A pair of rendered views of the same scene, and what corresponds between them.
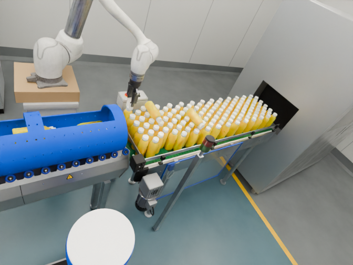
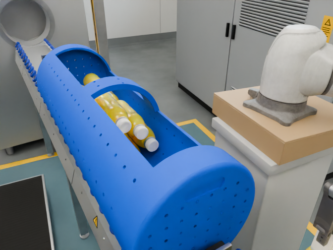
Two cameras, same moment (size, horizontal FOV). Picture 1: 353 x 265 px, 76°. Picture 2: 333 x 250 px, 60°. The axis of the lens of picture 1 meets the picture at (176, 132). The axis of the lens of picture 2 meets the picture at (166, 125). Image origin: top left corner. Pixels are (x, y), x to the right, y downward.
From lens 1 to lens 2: 1.17 m
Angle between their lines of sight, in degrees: 83
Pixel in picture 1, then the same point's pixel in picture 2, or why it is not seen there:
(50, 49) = (286, 37)
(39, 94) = (233, 112)
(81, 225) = not seen: outside the picture
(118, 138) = (120, 217)
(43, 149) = (68, 119)
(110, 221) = not seen: outside the picture
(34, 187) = (78, 187)
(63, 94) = (259, 132)
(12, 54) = not seen: outside the picture
